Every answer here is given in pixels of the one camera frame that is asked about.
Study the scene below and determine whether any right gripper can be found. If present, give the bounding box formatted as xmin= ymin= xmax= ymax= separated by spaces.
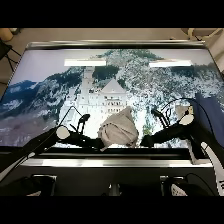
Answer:
xmin=139 ymin=133 xmax=158 ymax=149

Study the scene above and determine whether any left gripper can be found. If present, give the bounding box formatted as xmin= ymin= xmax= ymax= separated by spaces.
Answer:
xmin=83 ymin=136 xmax=106 ymax=151

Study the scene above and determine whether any grey garment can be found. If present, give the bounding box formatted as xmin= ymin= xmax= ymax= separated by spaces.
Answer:
xmin=97 ymin=105 xmax=140 ymax=152

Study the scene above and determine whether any dark blue garment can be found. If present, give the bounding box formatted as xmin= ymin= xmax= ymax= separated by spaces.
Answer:
xmin=194 ymin=92 xmax=224 ymax=148

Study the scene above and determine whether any silver frame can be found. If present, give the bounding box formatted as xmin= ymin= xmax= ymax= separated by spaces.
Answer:
xmin=19 ymin=39 xmax=215 ymax=197

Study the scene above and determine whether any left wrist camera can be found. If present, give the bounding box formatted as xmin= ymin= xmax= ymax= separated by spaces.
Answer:
xmin=76 ymin=113 xmax=92 ymax=135

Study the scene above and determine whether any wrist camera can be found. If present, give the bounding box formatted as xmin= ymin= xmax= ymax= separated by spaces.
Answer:
xmin=76 ymin=113 xmax=92 ymax=135
xmin=150 ymin=108 xmax=170 ymax=130

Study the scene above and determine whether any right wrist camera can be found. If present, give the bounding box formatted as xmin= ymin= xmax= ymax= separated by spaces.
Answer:
xmin=150 ymin=108 xmax=170 ymax=130

